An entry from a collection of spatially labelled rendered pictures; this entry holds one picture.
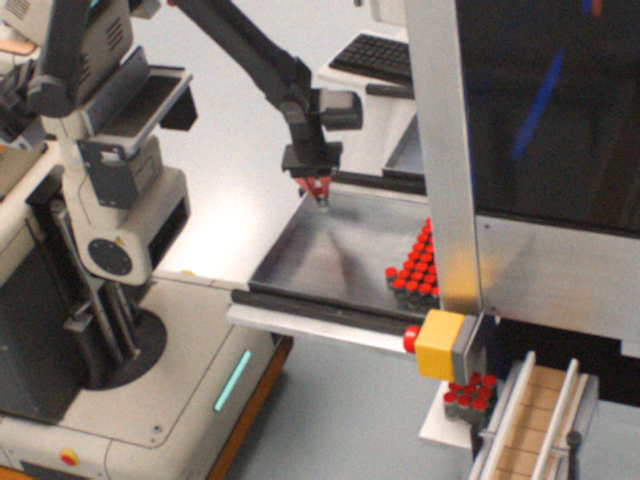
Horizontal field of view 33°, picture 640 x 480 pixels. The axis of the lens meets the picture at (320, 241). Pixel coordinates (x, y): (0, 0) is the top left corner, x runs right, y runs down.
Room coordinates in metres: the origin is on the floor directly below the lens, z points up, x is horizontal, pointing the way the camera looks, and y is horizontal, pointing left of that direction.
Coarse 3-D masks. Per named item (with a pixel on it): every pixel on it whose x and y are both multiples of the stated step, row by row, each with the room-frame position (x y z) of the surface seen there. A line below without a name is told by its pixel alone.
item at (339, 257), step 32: (288, 224) 1.51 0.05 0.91; (320, 224) 1.53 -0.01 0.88; (352, 224) 1.51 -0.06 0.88; (384, 224) 1.49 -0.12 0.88; (416, 224) 1.47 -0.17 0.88; (288, 256) 1.46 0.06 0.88; (320, 256) 1.44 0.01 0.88; (352, 256) 1.42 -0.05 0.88; (384, 256) 1.41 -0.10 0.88; (256, 288) 1.37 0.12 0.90; (288, 288) 1.38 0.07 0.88; (320, 288) 1.36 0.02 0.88; (352, 288) 1.34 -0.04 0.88; (384, 288) 1.33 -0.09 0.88; (416, 320) 1.22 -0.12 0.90
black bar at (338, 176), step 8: (336, 176) 1.64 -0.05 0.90; (344, 176) 1.63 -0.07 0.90; (352, 176) 1.62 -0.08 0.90; (360, 176) 1.62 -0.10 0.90; (368, 176) 1.61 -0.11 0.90; (376, 176) 1.61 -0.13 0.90; (352, 184) 1.62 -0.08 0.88; (360, 184) 1.61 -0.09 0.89; (368, 184) 1.60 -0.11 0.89; (376, 184) 1.59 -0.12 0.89; (384, 184) 1.59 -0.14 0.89; (392, 184) 1.58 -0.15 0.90; (400, 184) 1.57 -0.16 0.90; (408, 184) 1.56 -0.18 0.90; (416, 184) 1.56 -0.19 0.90; (424, 184) 1.55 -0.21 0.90; (408, 192) 1.56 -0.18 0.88; (416, 192) 1.55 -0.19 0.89; (424, 192) 1.55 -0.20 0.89
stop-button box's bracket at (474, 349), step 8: (480, 320) 1.08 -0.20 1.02; (480, 328) 1.07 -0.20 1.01; (472, 336) 1.05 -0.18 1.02; (480, 336) 1.07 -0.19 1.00; (472, 344) 1.04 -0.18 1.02; (480, 344) 1.07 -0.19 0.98; (472, 352) 1.04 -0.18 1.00; (480, 352) 1.06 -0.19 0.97; (464, 360) 1.02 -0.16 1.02; (472, 360) 1.04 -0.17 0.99; (464, 368) 1.02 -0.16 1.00; (472, 368) 1.03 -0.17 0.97
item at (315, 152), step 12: (288, 144) 1.58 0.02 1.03; (300, 144) 1.51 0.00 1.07; (312, 144) 1.51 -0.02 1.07; (324, 144) 1.52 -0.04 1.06; (336, 144) 1.55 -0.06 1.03; (288, 156) 1.55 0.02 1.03; (300, 156) 1.52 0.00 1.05; (312, 156) 1.51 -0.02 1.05; (324, 156) 1.52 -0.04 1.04; (336, 156) 1.52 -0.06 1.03; (288, 168) 1.52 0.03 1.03; (300, 168) 1.51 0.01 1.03; (336, 168) 1.50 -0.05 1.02
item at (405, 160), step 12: (408, 132) 1.72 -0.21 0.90; (396, 144) 1.67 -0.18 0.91; (408, 144) 1.71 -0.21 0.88; (420, 144) 1.70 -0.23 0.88; (396, 156) 1.66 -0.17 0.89; (408, 156) 1.67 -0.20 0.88; (420, 156) 1.66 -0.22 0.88; (384, 168) 1.61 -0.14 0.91; (396, 168) 1.60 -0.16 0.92; (408, 168) 1.63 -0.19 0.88; (420, 168) 1.63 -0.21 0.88; (420, 180) 1.57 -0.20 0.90
